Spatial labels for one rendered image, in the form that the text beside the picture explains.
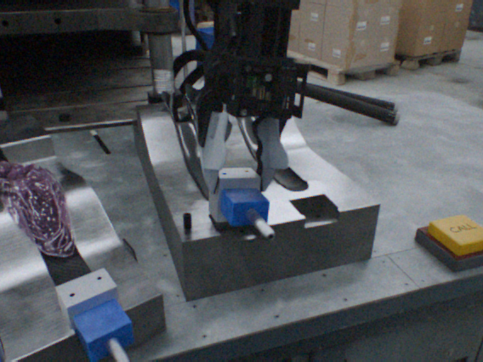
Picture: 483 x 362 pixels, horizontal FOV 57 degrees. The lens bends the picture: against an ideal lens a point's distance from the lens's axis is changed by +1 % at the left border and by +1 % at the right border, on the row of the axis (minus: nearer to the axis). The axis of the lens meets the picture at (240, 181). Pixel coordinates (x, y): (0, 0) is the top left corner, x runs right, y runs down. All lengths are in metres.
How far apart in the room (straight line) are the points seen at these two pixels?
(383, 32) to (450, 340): 3.93
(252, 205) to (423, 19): 4.64
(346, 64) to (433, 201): 3.65
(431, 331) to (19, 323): 0.61
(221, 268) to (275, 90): 0.23
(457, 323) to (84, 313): 0.61
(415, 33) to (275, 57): 4.68
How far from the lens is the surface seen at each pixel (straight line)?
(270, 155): 0.50
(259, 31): 0.41
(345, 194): 0.60
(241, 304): 0.55
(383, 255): 0.66
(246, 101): 0.42
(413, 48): 5.09
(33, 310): 0.51
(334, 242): 0.59
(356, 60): 4.45
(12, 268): 0.57
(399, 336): 0.79
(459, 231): 0.68
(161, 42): 1.18
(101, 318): 0.46
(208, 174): 0.48
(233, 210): 0.46
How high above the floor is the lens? 1.18
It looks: 28 degrees down
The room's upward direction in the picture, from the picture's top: straight up
